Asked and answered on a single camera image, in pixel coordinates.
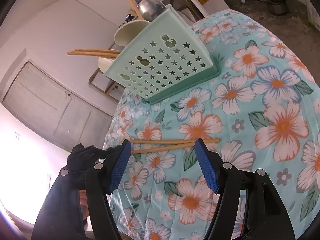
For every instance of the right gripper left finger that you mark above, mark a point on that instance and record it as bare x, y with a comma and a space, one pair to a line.
60, 215

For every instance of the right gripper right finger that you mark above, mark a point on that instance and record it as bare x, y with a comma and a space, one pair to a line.
265, 216

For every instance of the wooden chopstick front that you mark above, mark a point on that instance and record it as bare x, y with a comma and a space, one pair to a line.
95, 52

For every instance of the person's left hand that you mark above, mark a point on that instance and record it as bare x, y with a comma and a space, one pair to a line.
83, 204

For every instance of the white door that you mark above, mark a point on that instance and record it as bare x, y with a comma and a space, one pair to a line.
53, 112

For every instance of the wooden chair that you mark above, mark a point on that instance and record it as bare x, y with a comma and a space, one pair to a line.
105, 85

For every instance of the cream white spoon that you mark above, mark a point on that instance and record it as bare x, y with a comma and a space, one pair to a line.
104, 64

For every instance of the floral blue tablecloth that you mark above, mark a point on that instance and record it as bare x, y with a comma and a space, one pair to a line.
263, 108

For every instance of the cream ladle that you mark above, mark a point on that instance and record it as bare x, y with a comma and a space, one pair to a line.
127, 32

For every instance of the mint green utensil basket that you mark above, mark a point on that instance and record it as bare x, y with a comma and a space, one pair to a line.
165, 58

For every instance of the steel ladle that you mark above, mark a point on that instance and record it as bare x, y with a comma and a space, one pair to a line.
151, 9

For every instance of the wooden utensil handle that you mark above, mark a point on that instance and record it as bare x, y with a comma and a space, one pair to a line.
133, 5

